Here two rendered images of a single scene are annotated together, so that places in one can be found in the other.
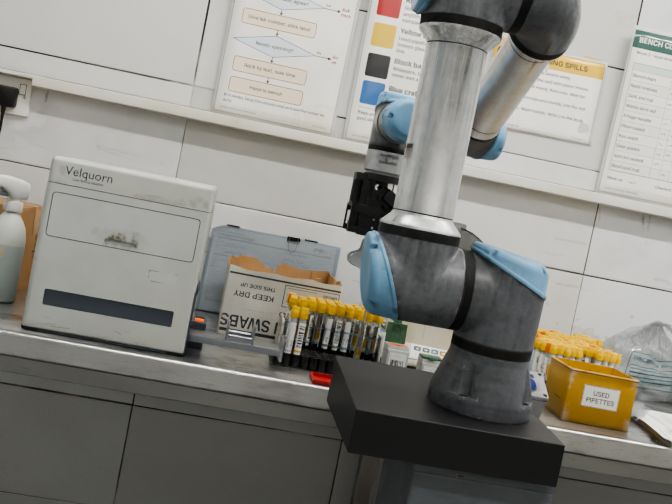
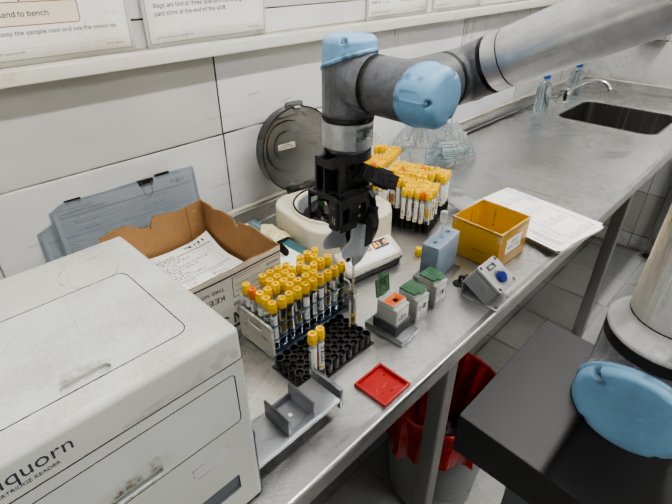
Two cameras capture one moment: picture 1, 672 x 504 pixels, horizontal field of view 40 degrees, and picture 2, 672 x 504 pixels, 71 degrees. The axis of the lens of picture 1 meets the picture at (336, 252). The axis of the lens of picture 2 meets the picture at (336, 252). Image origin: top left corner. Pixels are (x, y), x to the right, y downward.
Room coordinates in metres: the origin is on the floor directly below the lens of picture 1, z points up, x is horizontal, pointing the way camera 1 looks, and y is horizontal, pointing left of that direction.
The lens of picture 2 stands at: (1.23, 0.38, 1.50)
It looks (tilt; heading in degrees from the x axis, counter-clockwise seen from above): 32 degrees down; 321
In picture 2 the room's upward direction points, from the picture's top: straight up
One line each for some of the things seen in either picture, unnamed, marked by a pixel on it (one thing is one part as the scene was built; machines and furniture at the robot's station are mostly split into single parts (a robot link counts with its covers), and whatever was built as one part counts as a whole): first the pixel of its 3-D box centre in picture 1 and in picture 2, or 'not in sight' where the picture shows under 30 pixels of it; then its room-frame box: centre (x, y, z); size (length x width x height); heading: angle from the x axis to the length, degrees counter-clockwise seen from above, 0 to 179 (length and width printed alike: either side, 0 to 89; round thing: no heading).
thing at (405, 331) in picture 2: not in sight; (391, 323); (1.71, -0.15, 0.89); 0.09 x 0.05 x 0.04; 9
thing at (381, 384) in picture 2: (329, 380); (382, 384); (1.62, -0.03, 0.88); 0.07 x 0.07 x 0.01; 7
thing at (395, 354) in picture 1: (393, 361); (392, 311); (1.71, -0.15, 0.92); 0.05 x 0.04 x 0.06; 9
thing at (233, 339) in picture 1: (227, 334); (278, 422); (1.64, 0.16, 0.92); 0.21 x 0.07 x 0.05; 97
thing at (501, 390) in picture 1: (485, 373); not in sight; (1.33, -0.25, 0.99); 0.15 x 0.15 x 0.10
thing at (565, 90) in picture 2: not in sight; (588, 89); (2.31, -2.06, 0.94); 0.24 x 0.17 x 0.14; 7
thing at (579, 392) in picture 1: (588, 393); (488, 234); (1.78, -0.53, 0.93); 0.13 x 0.13 x 0.10; 4
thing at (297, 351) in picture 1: (320, 338); (323, 331); (1.74, 0.00, 0.93); 0.17 x 0.09 x 0.11; 97
